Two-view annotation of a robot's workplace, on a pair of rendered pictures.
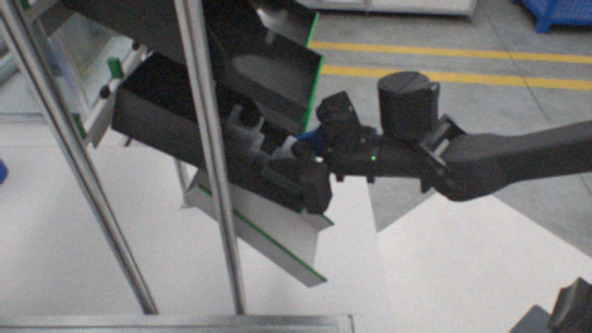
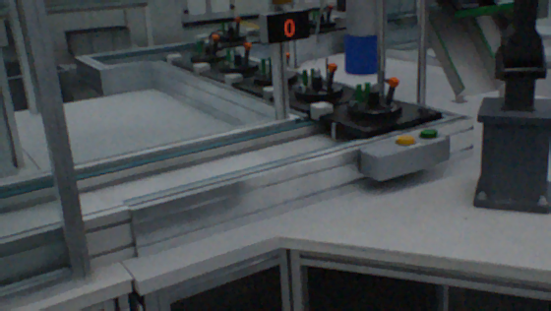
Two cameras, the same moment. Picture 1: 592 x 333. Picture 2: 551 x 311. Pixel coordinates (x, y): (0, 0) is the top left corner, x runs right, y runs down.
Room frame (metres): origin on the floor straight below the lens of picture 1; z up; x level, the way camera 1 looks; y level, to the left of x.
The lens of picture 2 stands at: (-0.88, -1.22, 1.44)
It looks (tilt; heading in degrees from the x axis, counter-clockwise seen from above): 19 degrees down; 59
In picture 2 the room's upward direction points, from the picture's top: 3 degrees counter-clockwise
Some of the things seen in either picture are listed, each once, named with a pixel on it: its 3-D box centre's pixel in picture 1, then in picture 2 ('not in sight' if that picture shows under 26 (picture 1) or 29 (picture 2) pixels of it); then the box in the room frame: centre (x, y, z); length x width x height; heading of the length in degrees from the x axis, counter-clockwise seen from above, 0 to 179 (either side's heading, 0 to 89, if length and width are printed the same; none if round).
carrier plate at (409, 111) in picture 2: not in sight; (374, 115); (0.17, 0.06, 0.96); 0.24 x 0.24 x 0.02; 0
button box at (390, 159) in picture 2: not in sight; (405, 155); (0.09, -0.16, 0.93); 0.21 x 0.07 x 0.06; 0
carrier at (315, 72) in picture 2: not in sight; (317, 80); (0.17, 0.31, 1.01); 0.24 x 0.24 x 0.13; 0
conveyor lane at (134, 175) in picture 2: not in sight; (272, 156); (-0.13, 0.08, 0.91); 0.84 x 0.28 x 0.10; 0
